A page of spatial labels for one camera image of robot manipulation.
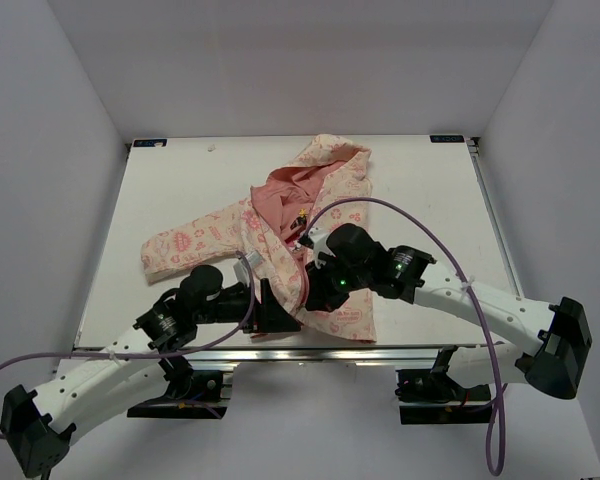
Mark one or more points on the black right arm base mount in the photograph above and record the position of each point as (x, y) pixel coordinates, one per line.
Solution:
(431, 397)

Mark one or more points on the pink and cream printed jacket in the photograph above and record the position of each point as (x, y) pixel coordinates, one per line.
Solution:
(307, 215)

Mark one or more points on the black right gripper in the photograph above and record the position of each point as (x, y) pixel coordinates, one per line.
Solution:
(320, 296)

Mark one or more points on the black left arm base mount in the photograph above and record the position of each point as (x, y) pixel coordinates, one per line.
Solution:
(205, 395)

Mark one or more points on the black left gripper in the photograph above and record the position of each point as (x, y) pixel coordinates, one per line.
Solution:
(268, 315)

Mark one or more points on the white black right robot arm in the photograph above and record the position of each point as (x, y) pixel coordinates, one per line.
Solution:
(545, 345)

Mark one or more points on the blue label sticker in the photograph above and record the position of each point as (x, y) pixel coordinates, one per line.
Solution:
(444, 139)
(150, 143)

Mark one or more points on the blue label sticker right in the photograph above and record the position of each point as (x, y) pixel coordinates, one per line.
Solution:
(444, 139)

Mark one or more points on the blue label sticker left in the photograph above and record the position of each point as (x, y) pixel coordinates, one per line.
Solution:
(150, 143)

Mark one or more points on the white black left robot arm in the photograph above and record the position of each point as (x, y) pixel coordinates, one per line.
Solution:
(144, 363)

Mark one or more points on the aluminium table edge rail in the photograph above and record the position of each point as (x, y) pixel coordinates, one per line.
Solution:
(360, 354)

